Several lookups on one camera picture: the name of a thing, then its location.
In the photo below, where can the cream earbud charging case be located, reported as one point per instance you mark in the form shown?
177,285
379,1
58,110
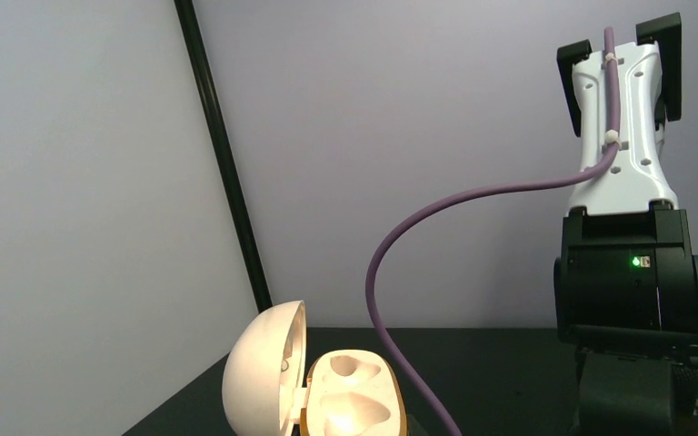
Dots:
269,389

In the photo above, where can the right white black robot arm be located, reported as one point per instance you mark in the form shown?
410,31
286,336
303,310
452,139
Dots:
626,280

